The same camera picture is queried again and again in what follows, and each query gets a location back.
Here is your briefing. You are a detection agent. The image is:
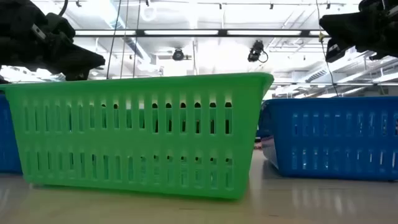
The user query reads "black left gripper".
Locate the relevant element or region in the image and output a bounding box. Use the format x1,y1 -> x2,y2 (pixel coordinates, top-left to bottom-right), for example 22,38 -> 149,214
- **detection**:
18,0 -> 106,82

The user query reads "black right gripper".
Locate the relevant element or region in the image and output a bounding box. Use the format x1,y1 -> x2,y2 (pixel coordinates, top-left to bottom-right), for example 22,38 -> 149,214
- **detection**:
319,0 -> 398,62

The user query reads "green slotted plastic basket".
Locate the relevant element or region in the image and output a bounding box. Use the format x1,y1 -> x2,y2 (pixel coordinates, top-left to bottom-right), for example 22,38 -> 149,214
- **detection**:
0,72 -> 275,200

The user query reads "blue slotted plastic basket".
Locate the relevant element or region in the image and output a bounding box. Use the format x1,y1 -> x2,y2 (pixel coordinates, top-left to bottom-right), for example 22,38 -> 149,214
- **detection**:
257,95 -> 398,182
0,92 -> 23,174

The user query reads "thin cable with yellow tag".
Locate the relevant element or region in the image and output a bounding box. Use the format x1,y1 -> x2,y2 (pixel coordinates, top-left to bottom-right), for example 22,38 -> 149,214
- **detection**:
315,0 -> 340,98

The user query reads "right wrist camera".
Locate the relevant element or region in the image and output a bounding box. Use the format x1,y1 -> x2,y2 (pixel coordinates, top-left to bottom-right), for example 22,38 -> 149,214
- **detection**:
325,37 -> 346,63

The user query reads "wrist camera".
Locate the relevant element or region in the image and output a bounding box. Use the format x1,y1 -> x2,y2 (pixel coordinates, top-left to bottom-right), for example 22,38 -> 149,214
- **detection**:
46,12 -> 76,40
325,37 -> 346,63

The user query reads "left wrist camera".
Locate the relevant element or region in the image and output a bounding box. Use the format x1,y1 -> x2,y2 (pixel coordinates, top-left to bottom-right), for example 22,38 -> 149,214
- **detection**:
46,12 -> 76,40

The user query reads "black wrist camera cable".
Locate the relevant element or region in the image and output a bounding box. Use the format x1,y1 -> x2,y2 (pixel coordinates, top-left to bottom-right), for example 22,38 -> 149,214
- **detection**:
57,0 -> 70,17

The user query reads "grey horizontal rail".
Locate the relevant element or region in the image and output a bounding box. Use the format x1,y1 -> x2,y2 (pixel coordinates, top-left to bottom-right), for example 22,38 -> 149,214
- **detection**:
270,81 -> 398,87

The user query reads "black overhead camera with cable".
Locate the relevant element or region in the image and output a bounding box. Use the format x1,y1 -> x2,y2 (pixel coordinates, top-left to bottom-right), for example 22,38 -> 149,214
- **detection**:
247,39 -> 269,63

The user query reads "black ceiling-mounted camera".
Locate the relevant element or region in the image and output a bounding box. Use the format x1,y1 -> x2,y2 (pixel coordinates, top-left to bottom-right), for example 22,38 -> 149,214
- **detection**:
172,48 -> 192,62

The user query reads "black overhead frame bar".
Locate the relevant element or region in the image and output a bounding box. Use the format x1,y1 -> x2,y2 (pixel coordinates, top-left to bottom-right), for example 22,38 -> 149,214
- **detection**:
73,29 -> 329,39

